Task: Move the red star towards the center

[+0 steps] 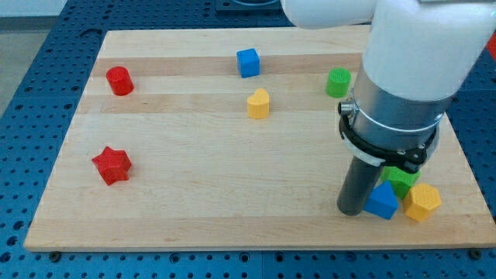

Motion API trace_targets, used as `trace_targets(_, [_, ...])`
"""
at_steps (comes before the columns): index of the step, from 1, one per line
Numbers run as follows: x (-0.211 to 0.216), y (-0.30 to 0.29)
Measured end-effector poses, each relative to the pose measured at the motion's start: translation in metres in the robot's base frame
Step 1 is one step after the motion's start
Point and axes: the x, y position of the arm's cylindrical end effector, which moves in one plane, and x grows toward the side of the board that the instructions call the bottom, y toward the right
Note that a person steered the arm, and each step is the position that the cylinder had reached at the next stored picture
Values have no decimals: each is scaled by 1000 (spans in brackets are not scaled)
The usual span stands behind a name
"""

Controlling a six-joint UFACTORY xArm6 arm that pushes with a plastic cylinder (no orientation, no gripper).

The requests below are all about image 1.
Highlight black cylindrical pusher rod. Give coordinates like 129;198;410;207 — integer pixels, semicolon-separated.
337;157;384;216

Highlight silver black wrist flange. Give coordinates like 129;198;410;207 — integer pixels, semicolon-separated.
338;68;452;174

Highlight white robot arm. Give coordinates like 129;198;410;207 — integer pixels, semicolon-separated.
281;0;495;216

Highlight green star block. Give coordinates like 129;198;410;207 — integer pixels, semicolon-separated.
380;167;422;199

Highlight red star block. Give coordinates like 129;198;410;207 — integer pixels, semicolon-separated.
91;146;132;186

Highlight blue triangle block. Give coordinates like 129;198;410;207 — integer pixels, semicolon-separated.
363;181;399;220

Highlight yellow hexagon block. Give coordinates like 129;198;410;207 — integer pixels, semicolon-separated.
402;183;442;222

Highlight green cylinder block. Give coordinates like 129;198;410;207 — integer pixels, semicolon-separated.
325;67;351;98

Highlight yellow heart block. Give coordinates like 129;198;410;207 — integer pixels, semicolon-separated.
246;88;270;119

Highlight red object at right edge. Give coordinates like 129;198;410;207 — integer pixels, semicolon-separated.
486;33;496;60

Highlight blue cube block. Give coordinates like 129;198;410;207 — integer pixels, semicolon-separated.
236;48;260;78

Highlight wooden board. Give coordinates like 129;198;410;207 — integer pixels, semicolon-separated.
24;26;495;252

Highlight red cylinder block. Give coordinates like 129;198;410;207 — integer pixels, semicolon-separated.
105;66;134;96

